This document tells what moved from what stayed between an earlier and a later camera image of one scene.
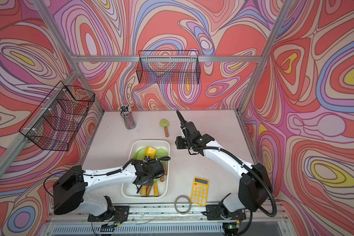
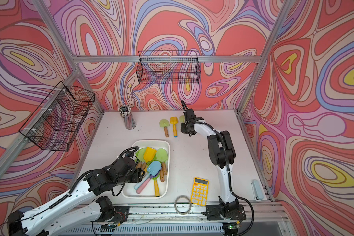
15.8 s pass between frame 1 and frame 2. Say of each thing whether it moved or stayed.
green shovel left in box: stayed
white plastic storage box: stayed
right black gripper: moved
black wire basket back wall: stayed
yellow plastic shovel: moved
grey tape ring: stayed
